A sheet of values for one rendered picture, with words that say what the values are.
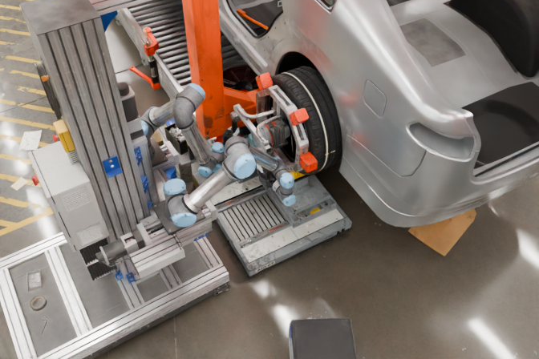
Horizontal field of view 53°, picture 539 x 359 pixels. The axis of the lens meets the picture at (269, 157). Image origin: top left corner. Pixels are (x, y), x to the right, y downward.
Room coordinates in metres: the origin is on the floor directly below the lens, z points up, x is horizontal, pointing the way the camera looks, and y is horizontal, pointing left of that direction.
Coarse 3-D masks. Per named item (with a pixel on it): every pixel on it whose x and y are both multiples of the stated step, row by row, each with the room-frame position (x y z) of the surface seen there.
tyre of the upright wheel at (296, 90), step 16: (272, 80) 2.59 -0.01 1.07; (288, 80) 2.47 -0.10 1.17; (304, 80) 2.47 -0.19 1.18; (320, 80) 2.48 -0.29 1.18; (304, 96) 2.34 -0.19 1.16; (320, 96) 2.36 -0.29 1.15; (320, 112) 2.27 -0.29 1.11; (336, 112) 2.31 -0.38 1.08; (320, 128) 2.21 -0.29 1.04; (336, 128) 2.24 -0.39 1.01; (320, 144) 2.16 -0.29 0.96; (336, 144) 2.21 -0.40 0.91; (320, 160) 2.14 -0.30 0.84; (336, 160) 2.23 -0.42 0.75
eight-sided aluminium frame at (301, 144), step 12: (264, 96) 2.59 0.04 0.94; (276, 96) 2.39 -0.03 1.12; (264, 108) 2.59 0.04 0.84; (288, 108) 2.29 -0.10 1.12; (264, 120) 2.58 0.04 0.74; (288, 120) 2.26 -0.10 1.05; (300, 132) 2.22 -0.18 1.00; (300, 144) 2.15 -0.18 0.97; (276, 156) 2.37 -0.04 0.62; (288, 168) 2.24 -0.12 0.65; (300, 168) 2.14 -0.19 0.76
